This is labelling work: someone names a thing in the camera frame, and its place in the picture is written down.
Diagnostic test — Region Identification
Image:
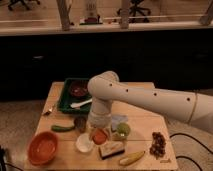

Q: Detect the dark red bowl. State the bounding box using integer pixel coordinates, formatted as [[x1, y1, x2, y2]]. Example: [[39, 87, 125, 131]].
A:
[[69, 80, 88, 98]]

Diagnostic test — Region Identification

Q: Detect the black cable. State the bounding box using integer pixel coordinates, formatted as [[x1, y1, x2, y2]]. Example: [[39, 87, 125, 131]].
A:
[[169, 132, 213, 171]]

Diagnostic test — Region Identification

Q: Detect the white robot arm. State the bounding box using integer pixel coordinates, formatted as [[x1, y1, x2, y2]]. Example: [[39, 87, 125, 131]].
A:
[[87, 71, 213, 134]]

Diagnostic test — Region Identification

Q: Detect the orange bowl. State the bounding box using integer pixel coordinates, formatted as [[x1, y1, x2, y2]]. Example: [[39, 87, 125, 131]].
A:
[[27, 131, 58, 165]]

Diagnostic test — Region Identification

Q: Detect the wooden table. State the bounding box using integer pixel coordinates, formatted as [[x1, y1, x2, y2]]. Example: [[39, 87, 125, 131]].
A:
[[23, 81, 179, 171]]

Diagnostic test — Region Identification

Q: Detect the green tray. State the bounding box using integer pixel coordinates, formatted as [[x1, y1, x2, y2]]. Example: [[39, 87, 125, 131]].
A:
[[57, 78, 91, 114]]

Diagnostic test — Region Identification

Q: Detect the dark brown cup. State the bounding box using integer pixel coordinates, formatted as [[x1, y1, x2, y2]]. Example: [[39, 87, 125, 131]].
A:
[[74, 116, 87, 133]]

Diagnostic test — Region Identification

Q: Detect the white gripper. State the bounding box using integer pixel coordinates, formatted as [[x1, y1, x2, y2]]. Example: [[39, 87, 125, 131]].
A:
[[88, 112, 112, 138]]

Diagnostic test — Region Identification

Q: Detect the green cucumber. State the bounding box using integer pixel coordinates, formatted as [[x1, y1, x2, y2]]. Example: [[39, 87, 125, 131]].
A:
[[51, 125, 75, 132]]

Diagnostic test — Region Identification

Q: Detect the metal spoon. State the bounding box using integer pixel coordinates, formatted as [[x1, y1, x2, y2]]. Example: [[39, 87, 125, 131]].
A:
[[42, 102, 57, 116]]

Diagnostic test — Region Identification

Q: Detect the brown grape bunch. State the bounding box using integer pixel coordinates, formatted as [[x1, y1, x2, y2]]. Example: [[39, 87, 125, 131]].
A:
[[149, 132, 166, 158]]

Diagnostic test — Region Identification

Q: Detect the yellow corn cob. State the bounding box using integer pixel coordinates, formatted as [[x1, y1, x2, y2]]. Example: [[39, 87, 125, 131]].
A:
[[119, 151, 145, 166]]

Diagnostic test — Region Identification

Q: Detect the office chair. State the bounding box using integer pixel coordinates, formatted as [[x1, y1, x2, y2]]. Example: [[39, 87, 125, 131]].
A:
[[7, 0, 41, 11], [116, 0, 152, 24]]

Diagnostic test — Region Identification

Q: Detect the orange apple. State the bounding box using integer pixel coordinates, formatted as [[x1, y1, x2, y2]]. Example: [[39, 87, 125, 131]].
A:
[[92, 129, 107, 145]]

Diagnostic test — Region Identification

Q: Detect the white spoon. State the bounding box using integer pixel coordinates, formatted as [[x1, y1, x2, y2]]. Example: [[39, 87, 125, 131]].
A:
[[70, 98, 92, 109]]

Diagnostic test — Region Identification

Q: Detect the white paper cup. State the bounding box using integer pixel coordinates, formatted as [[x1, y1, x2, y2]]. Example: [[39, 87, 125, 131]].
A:
[[76, 133, 94, 153]]

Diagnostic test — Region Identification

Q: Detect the office chair left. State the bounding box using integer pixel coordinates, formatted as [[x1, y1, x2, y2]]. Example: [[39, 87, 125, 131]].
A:
[[7, 0, 41, 11]]

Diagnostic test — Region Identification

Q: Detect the blue cloth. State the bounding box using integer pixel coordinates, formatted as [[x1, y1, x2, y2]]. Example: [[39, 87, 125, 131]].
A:
[[111, 114, 128, 131]]

